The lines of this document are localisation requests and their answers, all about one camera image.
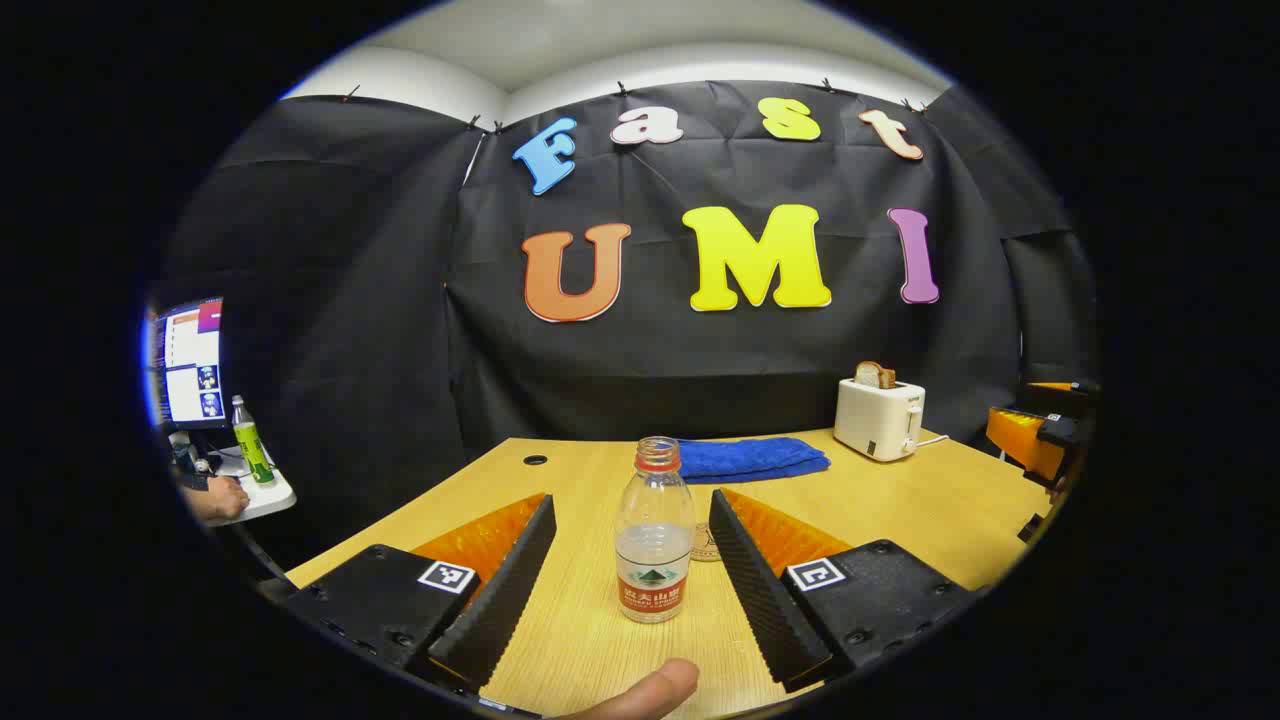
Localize computer monitor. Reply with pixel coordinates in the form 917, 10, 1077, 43
150, 297, 229, 433

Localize black backdrop cloth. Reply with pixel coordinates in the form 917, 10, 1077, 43
150, 80, 1101, 561

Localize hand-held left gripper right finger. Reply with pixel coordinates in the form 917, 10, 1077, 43
707, 488, 980, 694

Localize blue folded towel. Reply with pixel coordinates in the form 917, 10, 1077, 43
677, 437, 831, 485

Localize clear plastic water bottle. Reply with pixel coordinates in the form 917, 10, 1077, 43
614, 436, 696, 625

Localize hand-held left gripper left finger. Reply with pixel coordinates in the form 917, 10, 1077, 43
262, 492, 558, 696

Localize white toaster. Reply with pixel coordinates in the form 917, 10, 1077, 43
833, 377, 927, 463

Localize green drink bottle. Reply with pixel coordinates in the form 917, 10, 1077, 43
231, 395, 276, 487

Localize white side desk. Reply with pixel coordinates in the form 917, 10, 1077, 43
200, 445, 298, 528

